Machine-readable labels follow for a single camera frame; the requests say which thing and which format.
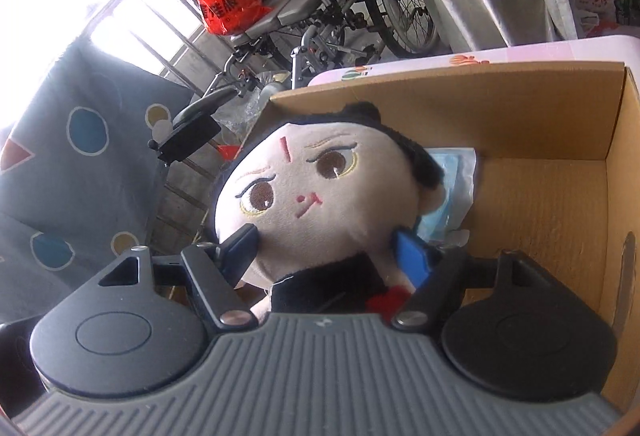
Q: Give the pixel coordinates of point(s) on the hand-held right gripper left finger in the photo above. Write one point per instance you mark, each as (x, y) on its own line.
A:
(241, 250)

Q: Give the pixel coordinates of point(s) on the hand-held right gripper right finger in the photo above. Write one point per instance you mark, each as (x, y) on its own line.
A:
(411, 256)

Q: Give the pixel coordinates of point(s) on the black-haired plush doll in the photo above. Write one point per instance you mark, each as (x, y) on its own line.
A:
(300, 176)

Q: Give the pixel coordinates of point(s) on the brown cardboard box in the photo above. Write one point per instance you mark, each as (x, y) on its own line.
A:
(540, 216)

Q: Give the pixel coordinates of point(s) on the blue face mask packet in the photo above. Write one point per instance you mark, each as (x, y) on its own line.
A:
(450, 196)

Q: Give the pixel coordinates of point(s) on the black clamp holder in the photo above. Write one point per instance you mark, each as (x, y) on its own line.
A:
(187, 136)

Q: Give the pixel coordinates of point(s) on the clear plastic bag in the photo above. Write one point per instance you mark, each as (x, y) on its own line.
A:
(250, 111)

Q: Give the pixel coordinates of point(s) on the grey blanket with circles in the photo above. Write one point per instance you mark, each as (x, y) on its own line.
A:
(60, 176)

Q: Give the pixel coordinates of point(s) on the metal window railing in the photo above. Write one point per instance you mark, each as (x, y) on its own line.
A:
(172, 57)

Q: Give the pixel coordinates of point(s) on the pink printed tablecloth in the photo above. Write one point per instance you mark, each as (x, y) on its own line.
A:
(550, 51)

